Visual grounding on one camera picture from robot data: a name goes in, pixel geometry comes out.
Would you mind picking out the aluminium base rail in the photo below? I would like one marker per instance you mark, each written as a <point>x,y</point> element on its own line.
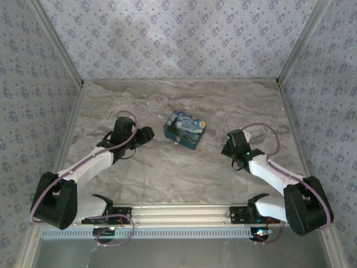
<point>181,213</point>

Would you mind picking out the small circuit board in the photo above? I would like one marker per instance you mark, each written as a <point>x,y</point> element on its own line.
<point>262,232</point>
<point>106,231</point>

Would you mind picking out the small silver padlock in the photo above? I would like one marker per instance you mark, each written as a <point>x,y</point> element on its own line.
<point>176,139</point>

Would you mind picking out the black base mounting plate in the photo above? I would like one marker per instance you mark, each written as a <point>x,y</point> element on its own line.
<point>122,212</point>
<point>240,215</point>

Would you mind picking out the starry night painted tin box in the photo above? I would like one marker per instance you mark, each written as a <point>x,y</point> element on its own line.
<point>185,129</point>

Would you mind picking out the grey metal shelf panel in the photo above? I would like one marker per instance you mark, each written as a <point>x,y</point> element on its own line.
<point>181,254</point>

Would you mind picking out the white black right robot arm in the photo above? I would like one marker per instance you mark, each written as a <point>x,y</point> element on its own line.
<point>270,176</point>

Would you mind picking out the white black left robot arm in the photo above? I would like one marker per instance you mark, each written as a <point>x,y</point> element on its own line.
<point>92,164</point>

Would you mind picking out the aluminium floor rail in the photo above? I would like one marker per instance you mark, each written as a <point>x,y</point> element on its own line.
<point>293,125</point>
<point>73,120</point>

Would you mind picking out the aluminium corner post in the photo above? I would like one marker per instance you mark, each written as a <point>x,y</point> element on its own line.
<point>302,42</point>
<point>62,46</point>

